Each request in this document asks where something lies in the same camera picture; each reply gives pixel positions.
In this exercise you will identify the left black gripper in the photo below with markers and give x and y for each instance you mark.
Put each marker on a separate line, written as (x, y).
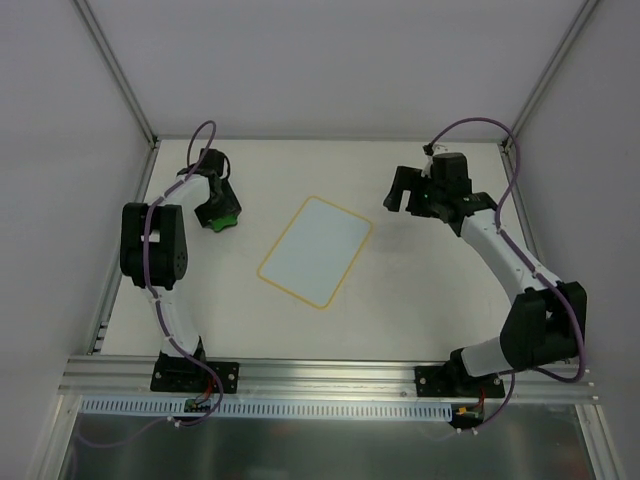
(216, 210)

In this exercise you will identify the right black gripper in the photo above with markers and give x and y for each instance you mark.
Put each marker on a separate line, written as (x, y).
(415, 201)

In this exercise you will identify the green whiteboard eraser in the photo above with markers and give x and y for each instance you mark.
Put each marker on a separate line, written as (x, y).
(220, 224)

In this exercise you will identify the yellow-framed small whiteboard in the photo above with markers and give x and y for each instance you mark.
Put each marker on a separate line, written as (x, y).
(312, 257)

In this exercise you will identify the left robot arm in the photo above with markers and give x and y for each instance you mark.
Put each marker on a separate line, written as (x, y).
(154, 255)

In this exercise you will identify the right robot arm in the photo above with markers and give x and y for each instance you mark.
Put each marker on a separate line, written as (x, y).
(547, 317)

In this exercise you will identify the right aluminium floor rail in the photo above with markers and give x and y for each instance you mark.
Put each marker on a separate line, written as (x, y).
(518, 199)

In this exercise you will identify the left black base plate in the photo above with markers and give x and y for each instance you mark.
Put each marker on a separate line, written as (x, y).
(179, 375)

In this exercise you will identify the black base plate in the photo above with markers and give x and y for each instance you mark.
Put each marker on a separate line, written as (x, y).
(450, 380)
(179, 375)

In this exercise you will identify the right aluminium frame post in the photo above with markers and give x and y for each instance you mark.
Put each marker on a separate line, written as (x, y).
(560, 53)

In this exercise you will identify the aluminium frame post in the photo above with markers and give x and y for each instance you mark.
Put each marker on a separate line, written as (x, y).
(96, 34)
(560, 53)

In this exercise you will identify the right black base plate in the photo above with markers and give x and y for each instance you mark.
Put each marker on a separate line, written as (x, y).
(450, 380)

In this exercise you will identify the aluminium mounting rail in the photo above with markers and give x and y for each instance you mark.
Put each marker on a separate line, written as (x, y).
(309, 379)

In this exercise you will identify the white slotted cable duct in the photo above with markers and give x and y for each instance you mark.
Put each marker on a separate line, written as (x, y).
(269, 408)

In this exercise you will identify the left aluminium frame post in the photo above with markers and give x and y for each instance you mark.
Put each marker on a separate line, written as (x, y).
(96, 34)

